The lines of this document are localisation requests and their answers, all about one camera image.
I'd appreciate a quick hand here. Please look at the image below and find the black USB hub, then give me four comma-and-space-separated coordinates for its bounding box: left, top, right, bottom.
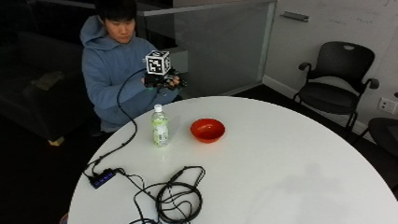
88, 167, 119, 189

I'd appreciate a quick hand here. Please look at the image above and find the red bowl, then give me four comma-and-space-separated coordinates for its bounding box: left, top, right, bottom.
190, 118, 227, 144

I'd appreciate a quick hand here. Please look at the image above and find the white cube with black markers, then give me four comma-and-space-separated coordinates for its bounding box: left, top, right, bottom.
144, 49, 174, 77

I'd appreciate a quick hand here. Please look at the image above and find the clear bottle with green label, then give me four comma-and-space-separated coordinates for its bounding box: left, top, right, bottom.
151, 104, 171, 148

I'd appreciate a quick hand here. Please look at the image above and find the dark cushion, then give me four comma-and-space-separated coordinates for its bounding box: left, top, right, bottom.
28, 70, 67, 91

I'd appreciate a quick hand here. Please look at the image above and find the person in blue hoodie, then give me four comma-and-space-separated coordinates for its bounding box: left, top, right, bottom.
79, 0, 180, 134

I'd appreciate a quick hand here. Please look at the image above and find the long black glove cable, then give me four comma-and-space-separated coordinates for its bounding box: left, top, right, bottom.
83, 68, 150, 180

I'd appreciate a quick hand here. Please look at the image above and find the glass partition panel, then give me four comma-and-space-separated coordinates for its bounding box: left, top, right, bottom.
138, 0, 279, 98

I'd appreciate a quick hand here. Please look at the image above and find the black office chair with armrests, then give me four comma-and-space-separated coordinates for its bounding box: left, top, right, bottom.
293, 40, 381, 133

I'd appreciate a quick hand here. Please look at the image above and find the dark sofa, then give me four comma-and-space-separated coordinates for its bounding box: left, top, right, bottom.
0, 31, 99, 143

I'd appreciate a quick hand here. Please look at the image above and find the grey metal door handle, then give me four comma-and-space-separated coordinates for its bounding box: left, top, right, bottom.
279, 11, 312, 23

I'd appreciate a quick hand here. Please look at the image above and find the coiled black cable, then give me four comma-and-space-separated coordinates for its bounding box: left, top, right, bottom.
116, 165, 208, 224

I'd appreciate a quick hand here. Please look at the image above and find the white wall socket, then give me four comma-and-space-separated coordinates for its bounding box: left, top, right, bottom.
377, 97, 398, 116

